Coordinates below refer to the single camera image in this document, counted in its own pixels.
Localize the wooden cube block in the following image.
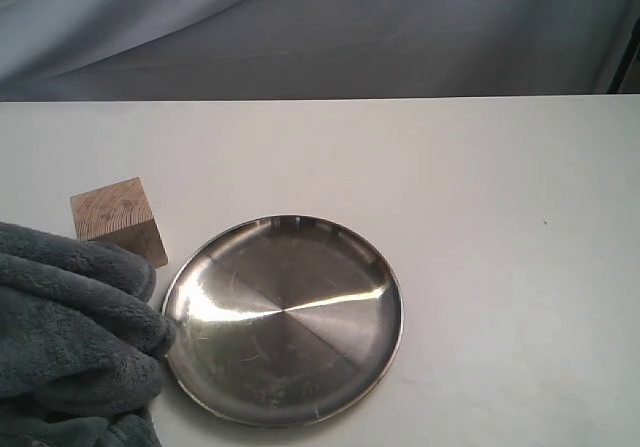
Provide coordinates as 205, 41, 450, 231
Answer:
70, 177, 168, 268

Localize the grey fluffy towel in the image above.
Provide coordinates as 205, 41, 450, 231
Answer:
1, 223, 175, 446

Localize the round stainless steel plate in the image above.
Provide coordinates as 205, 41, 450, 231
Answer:
162, 215, 404, 428

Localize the grey backdrop cloth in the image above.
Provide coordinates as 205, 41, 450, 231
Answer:
1, 0, 639, 101

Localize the black vertical stand pole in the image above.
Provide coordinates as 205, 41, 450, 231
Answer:
606, 19, 640, 94

